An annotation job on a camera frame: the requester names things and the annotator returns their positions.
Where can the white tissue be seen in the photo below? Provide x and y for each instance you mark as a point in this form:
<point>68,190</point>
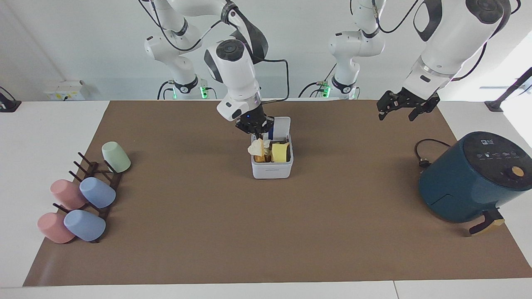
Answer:
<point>256,148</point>

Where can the white bin with lid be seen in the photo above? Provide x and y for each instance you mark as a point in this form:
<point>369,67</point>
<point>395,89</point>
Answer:
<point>272,169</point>

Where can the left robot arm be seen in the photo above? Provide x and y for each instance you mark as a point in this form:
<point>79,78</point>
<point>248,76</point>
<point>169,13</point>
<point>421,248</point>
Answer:
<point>444,45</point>

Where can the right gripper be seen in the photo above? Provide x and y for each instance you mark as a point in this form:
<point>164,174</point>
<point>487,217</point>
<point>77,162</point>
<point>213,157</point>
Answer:
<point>254,116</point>

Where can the pink cup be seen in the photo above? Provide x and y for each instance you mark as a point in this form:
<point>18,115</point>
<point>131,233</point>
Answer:
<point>53,228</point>
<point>66,194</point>

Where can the yellow sponge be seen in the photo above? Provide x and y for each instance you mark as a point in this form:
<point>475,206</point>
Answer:
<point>280,153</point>

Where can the teal air fryer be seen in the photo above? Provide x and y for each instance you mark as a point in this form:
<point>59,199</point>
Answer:
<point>469,178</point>

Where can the black stand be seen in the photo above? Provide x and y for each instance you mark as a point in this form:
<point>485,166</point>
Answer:
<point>505,95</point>
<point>8,106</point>

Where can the white wall socket box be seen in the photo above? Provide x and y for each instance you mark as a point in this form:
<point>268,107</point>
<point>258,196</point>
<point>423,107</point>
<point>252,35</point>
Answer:
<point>66,91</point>

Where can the orange trash piece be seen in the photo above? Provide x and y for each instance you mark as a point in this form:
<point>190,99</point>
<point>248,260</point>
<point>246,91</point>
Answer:
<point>259,158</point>

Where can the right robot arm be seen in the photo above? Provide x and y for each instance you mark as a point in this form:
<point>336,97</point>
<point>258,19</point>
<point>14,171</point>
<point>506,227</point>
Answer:
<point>235,79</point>

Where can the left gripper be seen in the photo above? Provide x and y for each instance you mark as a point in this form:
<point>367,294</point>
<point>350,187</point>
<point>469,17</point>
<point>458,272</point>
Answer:
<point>417,101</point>

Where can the dark wooden cup rack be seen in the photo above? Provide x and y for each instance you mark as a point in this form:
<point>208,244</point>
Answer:
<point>109,207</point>

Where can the blue cup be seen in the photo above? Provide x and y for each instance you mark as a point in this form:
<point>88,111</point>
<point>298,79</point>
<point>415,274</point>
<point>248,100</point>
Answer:
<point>84,225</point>
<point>97,192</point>

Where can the green cup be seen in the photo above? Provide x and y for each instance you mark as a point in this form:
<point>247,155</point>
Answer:
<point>116,157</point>

